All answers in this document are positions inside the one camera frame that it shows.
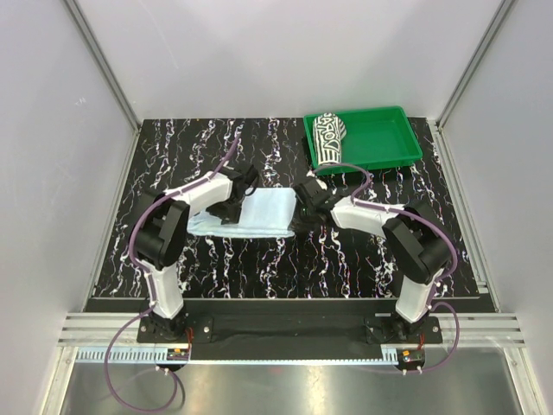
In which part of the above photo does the light blue towel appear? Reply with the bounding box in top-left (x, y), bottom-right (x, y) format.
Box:
top-left (187, 188), bottom-right (296, 239)

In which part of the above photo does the green white striped towel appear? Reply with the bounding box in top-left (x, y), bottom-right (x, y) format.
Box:
top-left (312, 112), bottom-right (346, 165)

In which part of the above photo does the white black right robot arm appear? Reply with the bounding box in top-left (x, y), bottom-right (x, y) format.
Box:
top-left (291, 176), bottom-right (458, 343)

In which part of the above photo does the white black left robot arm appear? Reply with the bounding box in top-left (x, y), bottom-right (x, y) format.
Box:
top-left (129, 164), bottom-right (259, 342)

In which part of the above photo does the green plastic tray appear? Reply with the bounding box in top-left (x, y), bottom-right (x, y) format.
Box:
top-left (303, 106), bottom-right (423, 176)

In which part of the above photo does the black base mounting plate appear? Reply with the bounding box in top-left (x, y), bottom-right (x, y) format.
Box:
top-left (137, 299), bottom-right (443, 361)

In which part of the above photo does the left cable junction box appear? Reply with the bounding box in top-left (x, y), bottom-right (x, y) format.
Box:
top-left (167, 348), bottom-right (190, 361)

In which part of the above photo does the cable junction box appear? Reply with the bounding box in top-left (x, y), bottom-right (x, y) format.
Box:
top-left (400, 348), bottom-right (425, 366)
top-left (167, 348), bottom-right (190, 361)

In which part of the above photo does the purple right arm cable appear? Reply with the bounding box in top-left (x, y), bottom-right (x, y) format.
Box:
top-left (313, 163), bottom-right (460, 375)

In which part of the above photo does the right cable junction box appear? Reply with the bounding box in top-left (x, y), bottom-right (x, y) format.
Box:
top-left (400, 348), bottom-right (425, 366)

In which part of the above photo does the aluminium frame rail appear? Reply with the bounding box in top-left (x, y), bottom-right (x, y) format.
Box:
top-left (58, 313), bottom-right (524, 348)

